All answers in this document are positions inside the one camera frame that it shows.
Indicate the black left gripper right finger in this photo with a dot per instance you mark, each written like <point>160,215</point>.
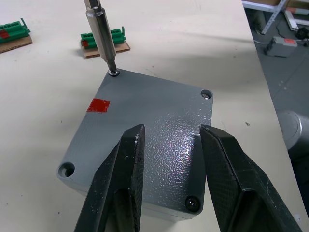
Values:
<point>241,193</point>

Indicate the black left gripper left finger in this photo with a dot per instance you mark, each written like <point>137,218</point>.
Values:
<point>113,188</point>

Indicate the grey box lid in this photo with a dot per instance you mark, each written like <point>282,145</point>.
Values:
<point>154,106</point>

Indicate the silver screw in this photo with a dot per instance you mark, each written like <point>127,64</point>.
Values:
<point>206,95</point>
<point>114,73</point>

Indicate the silver electric screwdriver shaft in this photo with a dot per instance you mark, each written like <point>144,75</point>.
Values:
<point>101,31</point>

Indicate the black screw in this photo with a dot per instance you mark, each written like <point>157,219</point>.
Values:
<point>192,202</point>

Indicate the red square sticker on lid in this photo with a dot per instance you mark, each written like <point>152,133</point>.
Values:
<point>98,105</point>

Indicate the silver robot body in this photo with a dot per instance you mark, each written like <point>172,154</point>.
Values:
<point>294,128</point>

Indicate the brown cardboard piece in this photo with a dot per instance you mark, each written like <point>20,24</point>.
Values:
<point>17,44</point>
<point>122,47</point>

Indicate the green terminal block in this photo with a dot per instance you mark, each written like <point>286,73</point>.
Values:
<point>14,30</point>
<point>118,37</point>

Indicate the grey device with red label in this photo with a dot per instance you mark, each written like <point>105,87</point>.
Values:
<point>280,47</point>

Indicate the black power adapter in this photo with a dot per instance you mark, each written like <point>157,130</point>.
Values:
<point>302,33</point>

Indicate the slotted metal angle bar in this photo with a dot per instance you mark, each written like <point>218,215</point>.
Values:
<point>272,17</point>

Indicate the white flat bar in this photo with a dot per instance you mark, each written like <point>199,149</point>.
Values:
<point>291,20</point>

